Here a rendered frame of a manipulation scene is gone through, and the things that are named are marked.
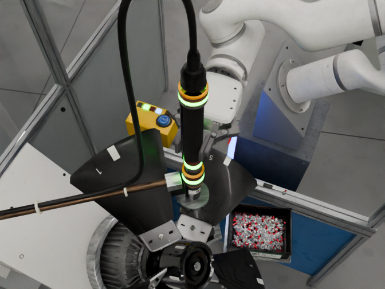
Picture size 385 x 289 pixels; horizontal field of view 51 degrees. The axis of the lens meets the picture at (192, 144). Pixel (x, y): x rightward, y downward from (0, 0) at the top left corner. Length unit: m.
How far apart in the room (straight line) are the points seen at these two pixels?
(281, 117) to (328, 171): 1.27
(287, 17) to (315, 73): 0.61
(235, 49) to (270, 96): 0.57
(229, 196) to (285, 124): 0.40
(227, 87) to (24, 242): 0.61
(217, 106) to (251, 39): 0.17
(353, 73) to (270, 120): 0.32
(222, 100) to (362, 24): 0.26
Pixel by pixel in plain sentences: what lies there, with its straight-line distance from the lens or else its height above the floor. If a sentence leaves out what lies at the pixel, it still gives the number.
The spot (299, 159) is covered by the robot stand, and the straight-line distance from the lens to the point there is 1.52.
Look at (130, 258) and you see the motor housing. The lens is 1.07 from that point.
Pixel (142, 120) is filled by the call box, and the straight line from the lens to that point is 1.39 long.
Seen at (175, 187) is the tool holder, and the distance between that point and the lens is 0.79.
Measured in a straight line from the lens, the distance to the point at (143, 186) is 0.79.
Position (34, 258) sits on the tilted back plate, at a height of 1.23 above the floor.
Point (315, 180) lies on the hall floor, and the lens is 2.58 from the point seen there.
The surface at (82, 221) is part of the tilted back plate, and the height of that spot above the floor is 1.18.
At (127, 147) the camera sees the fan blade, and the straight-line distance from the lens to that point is 0.91.
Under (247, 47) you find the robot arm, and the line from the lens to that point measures 0.81.
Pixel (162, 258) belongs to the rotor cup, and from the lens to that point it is 1.02.
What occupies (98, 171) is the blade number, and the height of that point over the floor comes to 1.41.
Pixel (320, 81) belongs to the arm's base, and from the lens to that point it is 1.34.
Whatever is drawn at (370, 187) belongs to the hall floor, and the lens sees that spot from 2.67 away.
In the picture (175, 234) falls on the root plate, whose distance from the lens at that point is 1.00.
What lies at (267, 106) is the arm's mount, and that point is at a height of 1.12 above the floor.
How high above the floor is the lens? 2.20
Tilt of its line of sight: 58 degrees down
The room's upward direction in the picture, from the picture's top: straight up
